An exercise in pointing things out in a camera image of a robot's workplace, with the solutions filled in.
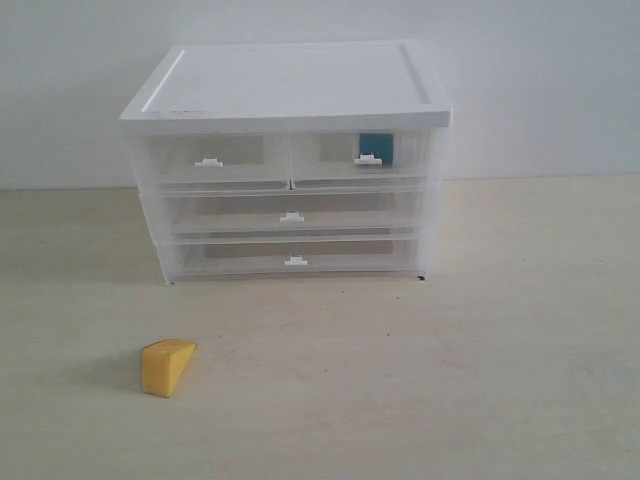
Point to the wide clear drawer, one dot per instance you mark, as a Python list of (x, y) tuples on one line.
[(210, 214), (353, 255)]

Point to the white cap teal bottle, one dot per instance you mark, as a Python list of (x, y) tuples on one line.
[(386, 150)]

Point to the white plastic drawer cabinet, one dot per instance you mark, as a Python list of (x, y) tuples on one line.
[(286, 89)]

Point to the middle wide clear drawer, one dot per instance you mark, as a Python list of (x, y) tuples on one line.
[(210, 214)]

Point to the yellow cheese wedge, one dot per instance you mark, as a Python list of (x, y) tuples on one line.
[(162, 365)]

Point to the bottom wide clear drawer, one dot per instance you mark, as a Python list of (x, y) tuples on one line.
[(353, 255)]

